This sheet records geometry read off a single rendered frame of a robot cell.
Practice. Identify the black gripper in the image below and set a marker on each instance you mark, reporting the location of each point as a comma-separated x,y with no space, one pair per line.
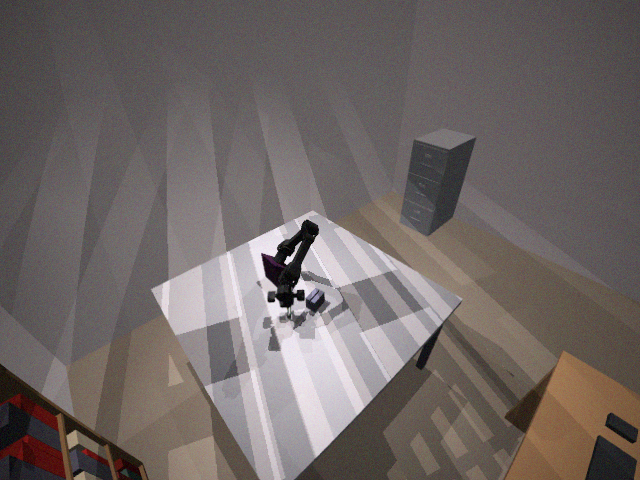
300,295

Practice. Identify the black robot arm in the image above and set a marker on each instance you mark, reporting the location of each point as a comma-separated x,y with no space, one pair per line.
307,234

